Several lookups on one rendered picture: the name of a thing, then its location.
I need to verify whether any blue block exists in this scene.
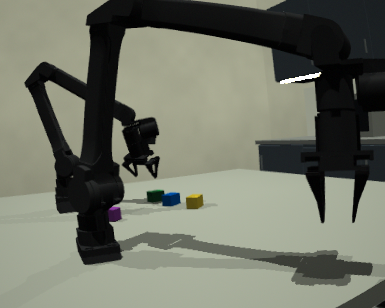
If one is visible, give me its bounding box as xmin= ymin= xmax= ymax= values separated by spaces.
xmin=162 ymin=192 xmax=181 ymax=206

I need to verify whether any yellow block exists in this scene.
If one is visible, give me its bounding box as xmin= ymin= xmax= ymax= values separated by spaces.
xmin=186 ymin=194 xmax=203 ymax=209

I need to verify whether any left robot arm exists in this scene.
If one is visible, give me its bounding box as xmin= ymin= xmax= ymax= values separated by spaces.
xmin=25 ymin=62 xmax=159 ymax=202

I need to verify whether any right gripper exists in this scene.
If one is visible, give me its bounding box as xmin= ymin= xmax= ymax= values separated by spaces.
xmin=301 ymin=110 xmax=374 ymax=223

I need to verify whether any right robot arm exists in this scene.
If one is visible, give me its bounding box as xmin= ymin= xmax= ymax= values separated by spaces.
xmin=68 ymin=0 xmax=385 ymax=257

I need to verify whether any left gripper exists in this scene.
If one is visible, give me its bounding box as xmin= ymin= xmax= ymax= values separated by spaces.
xmin=122 ymin=139 xmax=160 ymax=179

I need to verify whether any green block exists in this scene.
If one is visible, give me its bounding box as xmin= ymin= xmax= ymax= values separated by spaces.
xmin=147 ymin=190 xmax=164 ymax=203

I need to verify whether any purple cube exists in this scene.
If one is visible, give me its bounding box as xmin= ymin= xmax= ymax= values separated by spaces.
xmin=108 ymin=207 xmax=122 ymax=222

